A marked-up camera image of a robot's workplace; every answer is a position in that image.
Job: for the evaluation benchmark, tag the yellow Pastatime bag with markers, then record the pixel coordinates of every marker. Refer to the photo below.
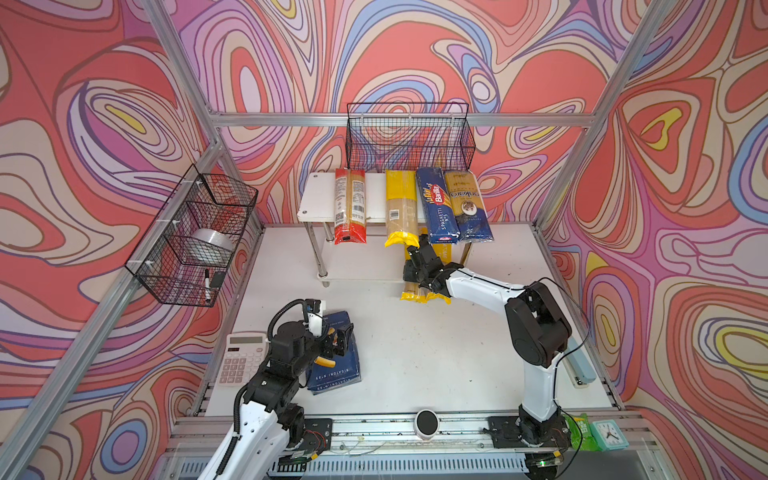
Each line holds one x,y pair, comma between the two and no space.
444,252
412,291

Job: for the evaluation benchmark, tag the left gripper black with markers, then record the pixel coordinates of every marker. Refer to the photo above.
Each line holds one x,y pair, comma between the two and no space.
339,345

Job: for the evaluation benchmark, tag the white calculator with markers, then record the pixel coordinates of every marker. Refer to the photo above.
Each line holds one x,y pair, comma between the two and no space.
244,353

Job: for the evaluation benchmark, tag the black wire basket back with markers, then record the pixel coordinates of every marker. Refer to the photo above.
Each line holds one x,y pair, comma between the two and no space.
383,136

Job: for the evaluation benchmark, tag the blue Barilla rigatoni box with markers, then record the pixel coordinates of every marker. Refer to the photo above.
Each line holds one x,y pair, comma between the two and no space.
328,373

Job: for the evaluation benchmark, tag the green alarm clock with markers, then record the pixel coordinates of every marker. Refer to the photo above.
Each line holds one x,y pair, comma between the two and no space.
608,435

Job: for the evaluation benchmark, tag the silver tape roll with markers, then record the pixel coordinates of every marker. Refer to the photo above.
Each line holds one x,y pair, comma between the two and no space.
215,238

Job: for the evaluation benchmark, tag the round black white sensor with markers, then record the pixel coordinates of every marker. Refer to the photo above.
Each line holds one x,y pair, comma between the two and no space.
426,424

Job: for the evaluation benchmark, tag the blue clear spaghetti bag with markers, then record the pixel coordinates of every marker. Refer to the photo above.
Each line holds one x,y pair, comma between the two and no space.
468,207

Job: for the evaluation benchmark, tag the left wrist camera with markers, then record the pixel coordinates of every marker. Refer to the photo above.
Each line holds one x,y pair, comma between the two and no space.
314,317

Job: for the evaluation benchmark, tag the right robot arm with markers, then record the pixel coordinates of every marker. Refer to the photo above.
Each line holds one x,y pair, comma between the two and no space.
538,328

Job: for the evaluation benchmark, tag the blue Barilla spaghetti box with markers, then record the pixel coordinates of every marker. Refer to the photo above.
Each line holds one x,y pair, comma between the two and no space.
436,203

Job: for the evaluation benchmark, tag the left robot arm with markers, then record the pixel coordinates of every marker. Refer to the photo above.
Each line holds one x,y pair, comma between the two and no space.
268,427

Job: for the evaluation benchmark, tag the red spaghetti bag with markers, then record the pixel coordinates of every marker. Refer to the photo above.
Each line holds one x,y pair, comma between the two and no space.
349,206

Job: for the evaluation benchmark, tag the yellow spaghetti bag barcode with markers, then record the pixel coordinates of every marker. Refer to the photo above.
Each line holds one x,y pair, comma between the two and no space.
401,208

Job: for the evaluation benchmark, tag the black wire basket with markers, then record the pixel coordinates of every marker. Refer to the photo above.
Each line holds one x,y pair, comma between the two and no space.
170,263
383,136

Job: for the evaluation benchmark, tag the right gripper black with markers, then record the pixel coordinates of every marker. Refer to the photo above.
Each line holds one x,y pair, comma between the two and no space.
407,275

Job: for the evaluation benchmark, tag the black wire basket left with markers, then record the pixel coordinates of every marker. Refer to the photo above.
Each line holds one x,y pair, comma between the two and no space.
170,263

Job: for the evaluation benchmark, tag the white two-tier shelf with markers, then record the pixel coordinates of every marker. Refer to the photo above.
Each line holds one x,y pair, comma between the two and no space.
349,262

